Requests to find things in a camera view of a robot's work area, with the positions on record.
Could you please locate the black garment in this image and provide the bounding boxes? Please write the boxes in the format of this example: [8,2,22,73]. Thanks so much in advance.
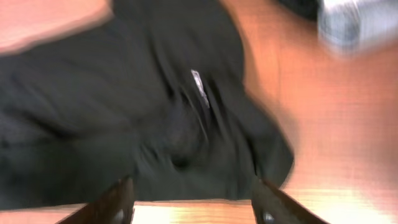
[277,0,320,21]
[1,0,294,210]

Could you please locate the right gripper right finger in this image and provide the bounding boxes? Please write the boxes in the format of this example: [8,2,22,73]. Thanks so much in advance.
[251,180,328,224]

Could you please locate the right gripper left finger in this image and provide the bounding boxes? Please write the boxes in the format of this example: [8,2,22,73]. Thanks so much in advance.
[57,177,134,224]

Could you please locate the black garment in pile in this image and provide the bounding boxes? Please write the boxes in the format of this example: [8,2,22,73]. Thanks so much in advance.
[277,0,320,21]

